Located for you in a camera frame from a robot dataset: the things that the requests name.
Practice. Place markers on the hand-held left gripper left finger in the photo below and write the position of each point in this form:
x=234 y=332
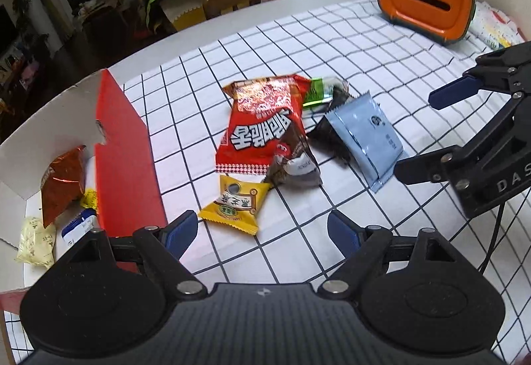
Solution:
x=180 y=233

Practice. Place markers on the pale yellow snack packet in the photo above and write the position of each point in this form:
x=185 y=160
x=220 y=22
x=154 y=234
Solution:
x=37 y=242

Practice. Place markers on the small yellow candy packet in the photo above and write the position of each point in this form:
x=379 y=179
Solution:
x=89 y=199

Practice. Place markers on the shiny brown snack packet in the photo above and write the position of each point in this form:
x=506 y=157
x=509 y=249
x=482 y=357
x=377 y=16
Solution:
x=62 y=182

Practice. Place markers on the red cardboard box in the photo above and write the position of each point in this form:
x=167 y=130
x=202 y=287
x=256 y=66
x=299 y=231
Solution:
x=124 y=165

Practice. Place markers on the light blue snack packet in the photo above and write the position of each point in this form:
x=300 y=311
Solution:
x=365 y=141

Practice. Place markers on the white blue snack packet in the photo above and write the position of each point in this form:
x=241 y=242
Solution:
x=79 y=226

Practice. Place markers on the black snack packet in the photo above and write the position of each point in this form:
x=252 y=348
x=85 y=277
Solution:
x=330 y=136

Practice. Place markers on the dark brown cup print packet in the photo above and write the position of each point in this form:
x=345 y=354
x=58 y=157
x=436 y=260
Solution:
x=296 y=165

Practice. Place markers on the colourful patterned packet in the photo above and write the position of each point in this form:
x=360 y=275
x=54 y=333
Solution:
x=495 y=26

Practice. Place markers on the white tower air conditioner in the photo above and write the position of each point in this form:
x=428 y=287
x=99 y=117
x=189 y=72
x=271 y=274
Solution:
x=37 y=12

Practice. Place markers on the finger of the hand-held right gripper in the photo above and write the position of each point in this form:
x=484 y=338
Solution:
x=452 y=91
x=427 y=170

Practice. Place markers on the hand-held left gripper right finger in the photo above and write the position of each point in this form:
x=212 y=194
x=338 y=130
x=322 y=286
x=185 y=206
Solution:
x=344 y=234

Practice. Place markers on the green snack packet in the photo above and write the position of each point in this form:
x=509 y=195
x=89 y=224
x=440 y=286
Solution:
x=317 y=93

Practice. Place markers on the large red snack bag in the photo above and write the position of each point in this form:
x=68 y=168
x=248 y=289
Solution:
x=257 y=128

